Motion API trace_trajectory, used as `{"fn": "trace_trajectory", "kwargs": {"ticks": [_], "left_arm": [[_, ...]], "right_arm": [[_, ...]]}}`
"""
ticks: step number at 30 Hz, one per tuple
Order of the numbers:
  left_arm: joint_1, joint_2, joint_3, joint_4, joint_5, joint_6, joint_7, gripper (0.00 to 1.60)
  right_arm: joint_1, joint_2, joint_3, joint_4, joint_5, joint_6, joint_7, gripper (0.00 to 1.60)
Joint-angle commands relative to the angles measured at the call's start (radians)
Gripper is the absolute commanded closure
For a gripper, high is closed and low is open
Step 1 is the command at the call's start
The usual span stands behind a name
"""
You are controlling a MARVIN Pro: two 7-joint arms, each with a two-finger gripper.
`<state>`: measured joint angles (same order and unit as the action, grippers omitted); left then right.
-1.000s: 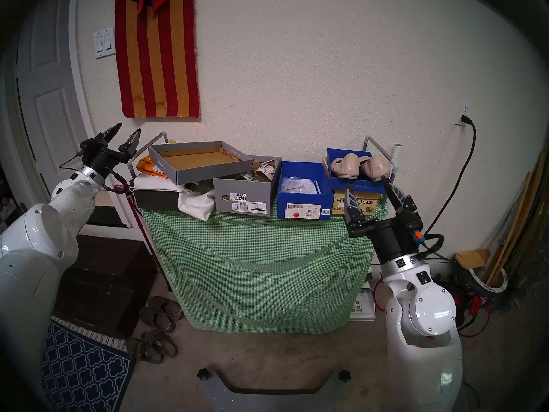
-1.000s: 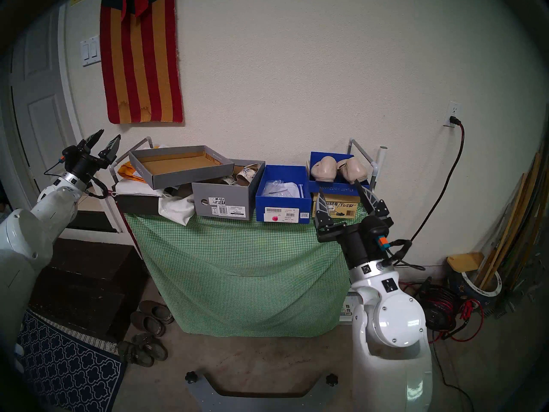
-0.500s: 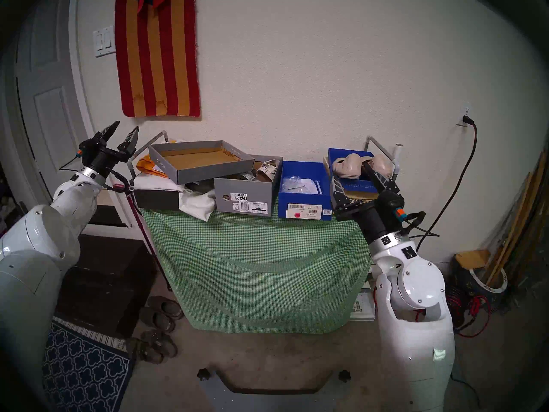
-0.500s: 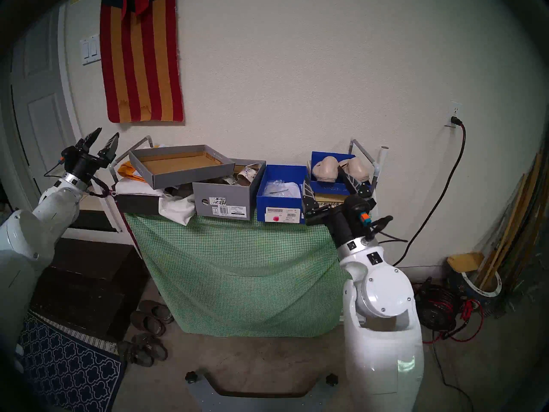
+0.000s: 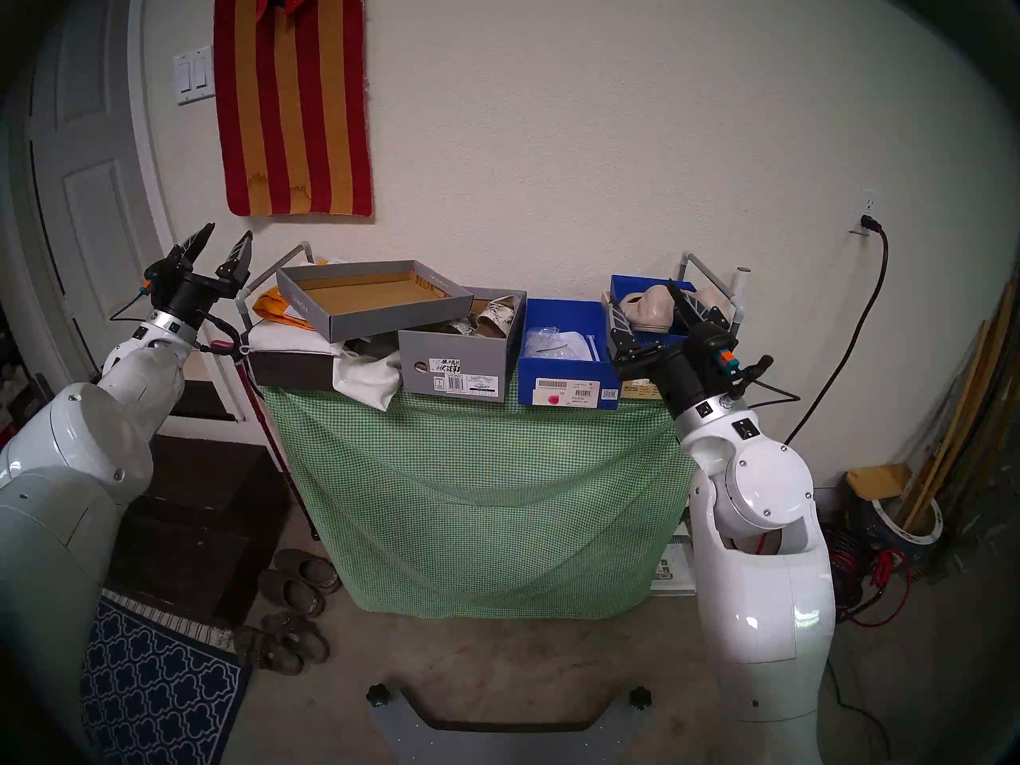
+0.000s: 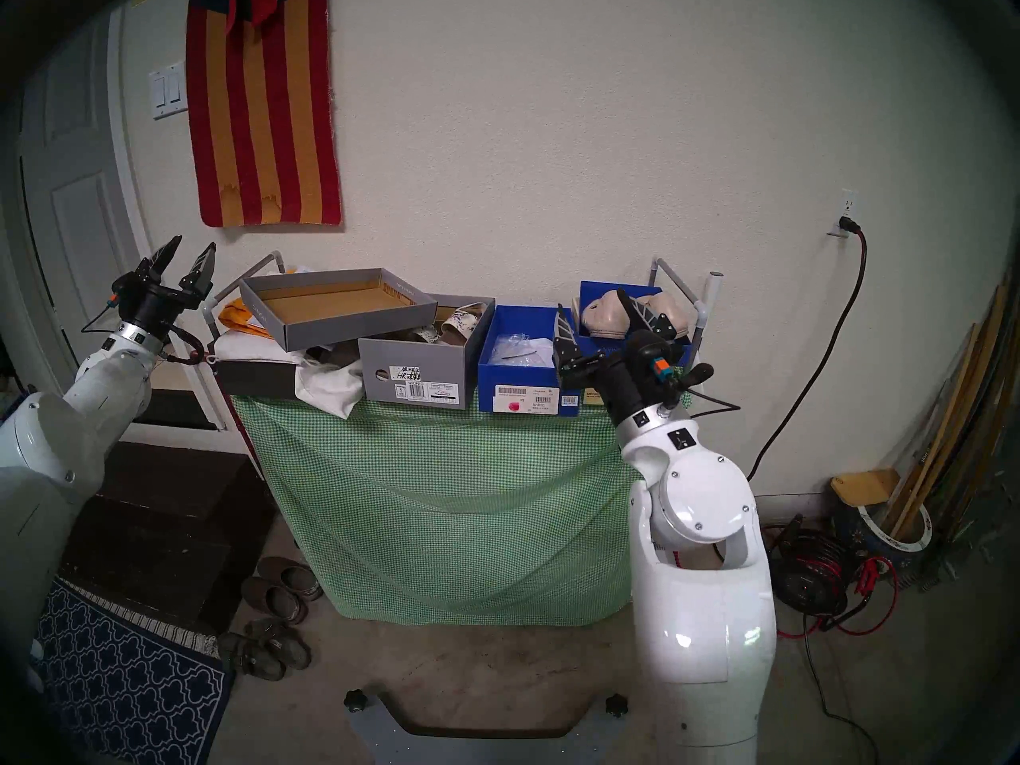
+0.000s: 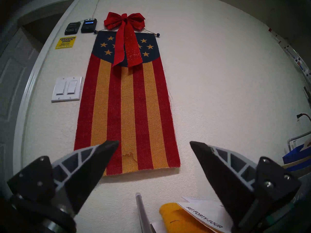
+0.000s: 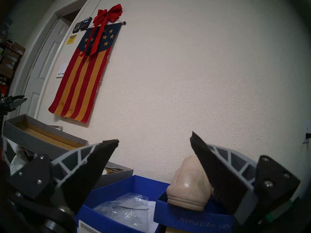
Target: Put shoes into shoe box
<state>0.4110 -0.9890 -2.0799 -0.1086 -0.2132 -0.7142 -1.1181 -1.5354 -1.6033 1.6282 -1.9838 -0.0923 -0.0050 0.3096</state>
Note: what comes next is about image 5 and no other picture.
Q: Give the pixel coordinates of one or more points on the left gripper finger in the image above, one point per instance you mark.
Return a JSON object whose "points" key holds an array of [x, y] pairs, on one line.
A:
{"points": [[193, 249], [237, 257]]}

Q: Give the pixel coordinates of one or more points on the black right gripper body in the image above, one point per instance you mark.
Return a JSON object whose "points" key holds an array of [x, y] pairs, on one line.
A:
{"points": [[701, 365]]}

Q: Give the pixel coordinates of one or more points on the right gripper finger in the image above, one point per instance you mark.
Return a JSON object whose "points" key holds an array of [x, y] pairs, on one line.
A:
{"points": [[621, 333], [697, 313]]}

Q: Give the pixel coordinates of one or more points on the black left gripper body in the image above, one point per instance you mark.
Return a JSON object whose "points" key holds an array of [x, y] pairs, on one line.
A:
{"points": [[187, 293]]}

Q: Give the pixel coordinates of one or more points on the grey Vionic shoe box lid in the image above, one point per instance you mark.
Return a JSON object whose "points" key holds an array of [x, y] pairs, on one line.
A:
{"points": [[398, 317]]}

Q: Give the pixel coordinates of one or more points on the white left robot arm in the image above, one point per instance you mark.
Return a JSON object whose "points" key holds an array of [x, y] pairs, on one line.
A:
{"points": [[72, 468]]}

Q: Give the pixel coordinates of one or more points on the blue shoe box lid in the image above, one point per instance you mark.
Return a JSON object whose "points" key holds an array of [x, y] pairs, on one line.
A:
{"points": [[645, 343]]}

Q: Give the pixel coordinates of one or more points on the tan cardboard shoe box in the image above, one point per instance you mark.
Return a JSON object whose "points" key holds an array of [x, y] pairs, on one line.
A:
{"points": [[641, 389]]}

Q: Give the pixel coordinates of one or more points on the blue shoe box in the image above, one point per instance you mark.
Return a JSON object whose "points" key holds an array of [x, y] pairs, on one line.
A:
{"points": [[570, 371]]}

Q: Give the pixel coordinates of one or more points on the dark brown shoe box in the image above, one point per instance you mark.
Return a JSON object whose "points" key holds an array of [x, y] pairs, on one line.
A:
{"points": [[287, 371]]}

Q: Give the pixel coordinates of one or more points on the grey cardboard shoe box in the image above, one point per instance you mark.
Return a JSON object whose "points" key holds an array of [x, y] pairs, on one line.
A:
{"points": [[454, 365]]}

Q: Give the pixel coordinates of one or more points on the white flat box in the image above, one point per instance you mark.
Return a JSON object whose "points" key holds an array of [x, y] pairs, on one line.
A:
{"points": [[677, 572]]}

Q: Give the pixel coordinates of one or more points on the orange cloth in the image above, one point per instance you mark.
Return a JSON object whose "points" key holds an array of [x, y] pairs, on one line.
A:
{"points": [[275, 309]]}

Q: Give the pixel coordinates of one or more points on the clear plastic bag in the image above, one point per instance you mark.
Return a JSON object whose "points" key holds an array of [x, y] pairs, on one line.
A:
{"points": [[558, 343]]}

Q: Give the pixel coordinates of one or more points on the white panel door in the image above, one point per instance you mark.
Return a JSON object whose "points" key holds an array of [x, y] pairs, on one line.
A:
{"points": [[96, 174]]}

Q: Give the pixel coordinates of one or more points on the red walking cane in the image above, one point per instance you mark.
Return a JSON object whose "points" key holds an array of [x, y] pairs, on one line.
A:
{"points": [[267, 437]]}

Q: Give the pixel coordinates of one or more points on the white cloth dust bag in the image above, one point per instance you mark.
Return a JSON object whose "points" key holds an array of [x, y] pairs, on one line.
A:
{"points": [[370, 377]]}

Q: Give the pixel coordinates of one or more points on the yellow padded envelope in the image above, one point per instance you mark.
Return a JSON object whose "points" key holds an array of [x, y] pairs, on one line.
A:
{"points": [[876, 480]]}

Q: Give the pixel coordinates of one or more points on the green checkered tablecloth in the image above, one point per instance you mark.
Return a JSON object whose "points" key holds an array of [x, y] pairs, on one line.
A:
{"points": [[478, 492]]}

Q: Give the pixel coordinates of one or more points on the dark brown wooden steps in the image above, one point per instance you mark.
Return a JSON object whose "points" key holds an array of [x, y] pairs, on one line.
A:
{"points": [[207, 516]]}

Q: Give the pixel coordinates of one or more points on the bundle of wooden sticks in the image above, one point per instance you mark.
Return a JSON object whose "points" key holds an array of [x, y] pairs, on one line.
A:
{"points": [[968, 405]]}

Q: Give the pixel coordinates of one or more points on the blue bucket with white rim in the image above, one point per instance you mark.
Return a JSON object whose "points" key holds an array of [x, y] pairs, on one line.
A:
{"points": [[916, 532]]}

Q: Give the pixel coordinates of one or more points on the brown slipper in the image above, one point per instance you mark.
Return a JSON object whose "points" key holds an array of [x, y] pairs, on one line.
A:
{"points": [[291, 594], [311, 572]]}

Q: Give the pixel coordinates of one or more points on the black base knob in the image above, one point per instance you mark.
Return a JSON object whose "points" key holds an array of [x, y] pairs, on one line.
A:
{"points": [[640, 698], [378, 696]]}

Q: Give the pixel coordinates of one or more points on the blue white patterned rug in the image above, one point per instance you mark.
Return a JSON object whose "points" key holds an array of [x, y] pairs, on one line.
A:
{"points": [[159, 692]]}

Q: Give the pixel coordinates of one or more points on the white door frame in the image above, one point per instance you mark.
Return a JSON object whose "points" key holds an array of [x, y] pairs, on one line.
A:
{"points": [[151, 158]]}

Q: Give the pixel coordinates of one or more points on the red yellow striped wall flag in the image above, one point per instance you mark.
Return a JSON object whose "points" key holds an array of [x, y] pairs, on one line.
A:
{"points": [[291, 102]]}

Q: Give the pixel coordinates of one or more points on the white light switch plate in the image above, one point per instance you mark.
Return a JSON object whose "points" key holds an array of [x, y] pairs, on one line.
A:
{"points": [[194, 76]]}

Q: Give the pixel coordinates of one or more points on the white wall outlet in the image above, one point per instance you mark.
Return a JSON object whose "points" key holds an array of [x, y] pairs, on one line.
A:
{"points": [[865, 205]]}

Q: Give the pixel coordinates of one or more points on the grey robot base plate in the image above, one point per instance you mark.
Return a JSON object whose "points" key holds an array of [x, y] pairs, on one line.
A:
{"points": [[510, 743]]}

